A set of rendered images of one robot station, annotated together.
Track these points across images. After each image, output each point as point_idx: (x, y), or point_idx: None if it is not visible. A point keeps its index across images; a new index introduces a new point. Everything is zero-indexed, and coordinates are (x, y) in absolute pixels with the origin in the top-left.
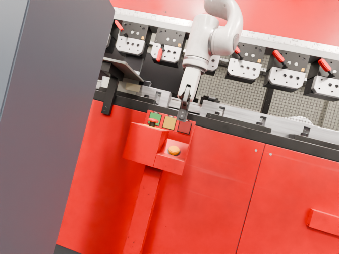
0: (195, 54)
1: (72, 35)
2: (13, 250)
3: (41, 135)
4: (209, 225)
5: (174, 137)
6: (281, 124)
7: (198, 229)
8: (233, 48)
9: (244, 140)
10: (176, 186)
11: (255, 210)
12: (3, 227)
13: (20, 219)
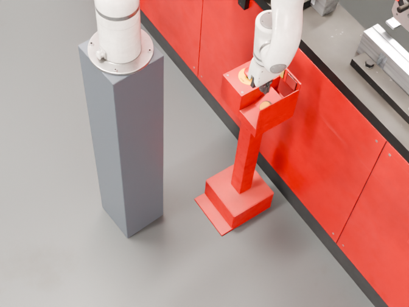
0: (255, 54)
1: (136, 94)
2: (136, 153)
3: (134, 125)
4: (330, 176)
5: (304, 72)
6: None
7: (321, 172)
8: (276, 72)
9: (367, 123)
10: (305, 122)
11: (369, 194)
12: (129, 149)
13: (136, 146)
